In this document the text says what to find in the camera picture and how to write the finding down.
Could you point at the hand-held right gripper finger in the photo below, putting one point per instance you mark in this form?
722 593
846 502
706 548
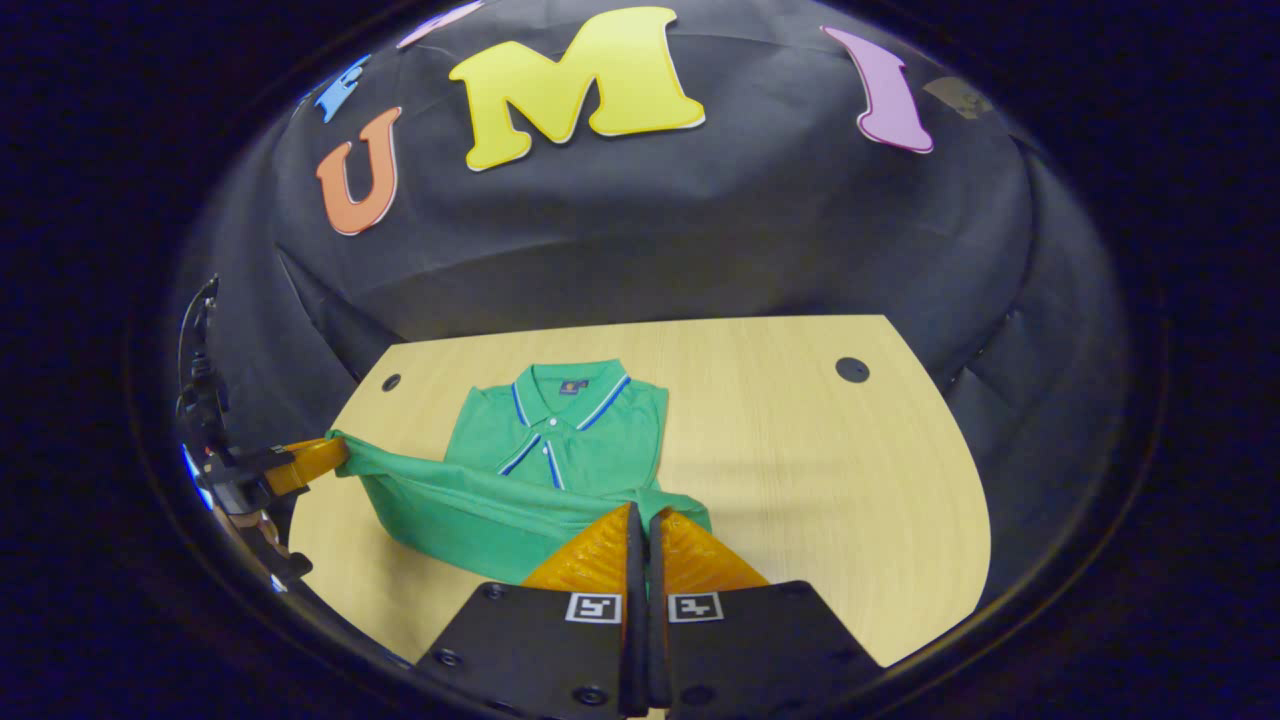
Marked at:
634 640
658 640

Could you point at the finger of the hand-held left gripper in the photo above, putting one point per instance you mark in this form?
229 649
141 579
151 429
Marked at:
305 463

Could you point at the green T-shirt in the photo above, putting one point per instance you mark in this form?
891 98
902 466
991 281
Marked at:
560 450

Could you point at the grey tape patch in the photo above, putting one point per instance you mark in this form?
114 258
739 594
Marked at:
958 97

